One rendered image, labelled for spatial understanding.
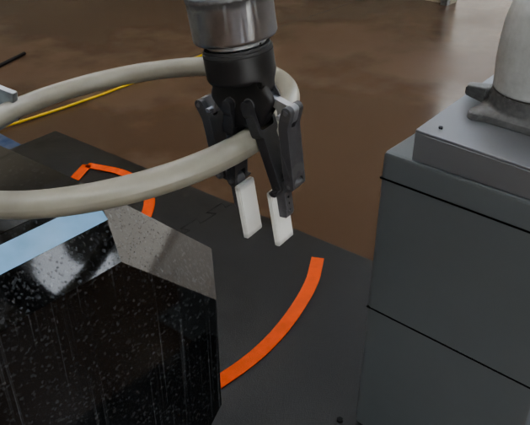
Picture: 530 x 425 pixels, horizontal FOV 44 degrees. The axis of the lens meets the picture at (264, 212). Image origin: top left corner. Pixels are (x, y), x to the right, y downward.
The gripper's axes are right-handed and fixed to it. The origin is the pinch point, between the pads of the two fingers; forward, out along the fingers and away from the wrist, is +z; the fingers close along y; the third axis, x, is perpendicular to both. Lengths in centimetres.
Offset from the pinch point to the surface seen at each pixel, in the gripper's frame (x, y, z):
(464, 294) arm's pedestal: -53, -4, 46
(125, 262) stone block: -1.3, 31.2, 15.9
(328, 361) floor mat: -67, 43, 93
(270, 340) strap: -65, 61, 89
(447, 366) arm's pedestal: -52, 0, 65
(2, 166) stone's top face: 0, 56, 2
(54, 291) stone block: 11.1, 32.6, 13.7
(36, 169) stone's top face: -3, 51, 3
